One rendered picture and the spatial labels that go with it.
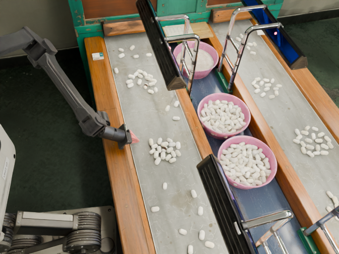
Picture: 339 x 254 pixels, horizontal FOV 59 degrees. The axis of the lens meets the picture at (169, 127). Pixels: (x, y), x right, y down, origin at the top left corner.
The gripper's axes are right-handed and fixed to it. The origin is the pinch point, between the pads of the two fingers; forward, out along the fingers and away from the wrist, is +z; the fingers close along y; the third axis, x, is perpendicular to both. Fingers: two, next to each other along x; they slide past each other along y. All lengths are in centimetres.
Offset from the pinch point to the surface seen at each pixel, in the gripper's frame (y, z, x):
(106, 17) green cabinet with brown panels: 80, -9, -9
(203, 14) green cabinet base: 80, 41, -44
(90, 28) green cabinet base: 80, -13, 2
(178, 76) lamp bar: 1.8, -9.1, -37.8
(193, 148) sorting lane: -8.8, 20.7, -14.2
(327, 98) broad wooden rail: 3, 79, -67
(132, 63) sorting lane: 54, 8, -4
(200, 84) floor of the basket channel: 36, 39, -22
